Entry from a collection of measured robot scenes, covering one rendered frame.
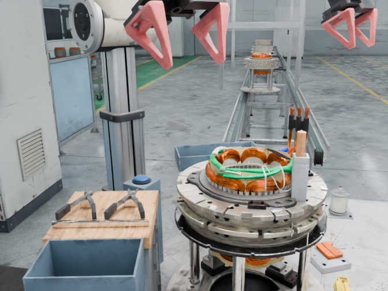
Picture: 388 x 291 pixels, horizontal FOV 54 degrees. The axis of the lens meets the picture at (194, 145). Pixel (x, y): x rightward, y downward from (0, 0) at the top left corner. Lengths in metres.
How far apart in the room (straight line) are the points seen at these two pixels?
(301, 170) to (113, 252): 0.37
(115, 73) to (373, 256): 0.90
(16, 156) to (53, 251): 2.34
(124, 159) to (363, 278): 0.74
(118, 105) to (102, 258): 0.53
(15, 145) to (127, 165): 1.94
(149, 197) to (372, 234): 0.78
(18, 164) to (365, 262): 2.48
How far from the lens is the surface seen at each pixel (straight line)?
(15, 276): 2.59
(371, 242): 1.31
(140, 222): 0.72
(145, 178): 0.99
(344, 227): 1.36
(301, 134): 0.72
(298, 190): 0.75
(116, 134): 1.13
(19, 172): 3.09
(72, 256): 0.73
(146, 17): 0.49
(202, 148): 1.18
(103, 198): 0.85
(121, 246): 0.70
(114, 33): 1.06
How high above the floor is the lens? 1.42
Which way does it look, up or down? 18 degrees down
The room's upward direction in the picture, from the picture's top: 1 degrees counter-clockwise
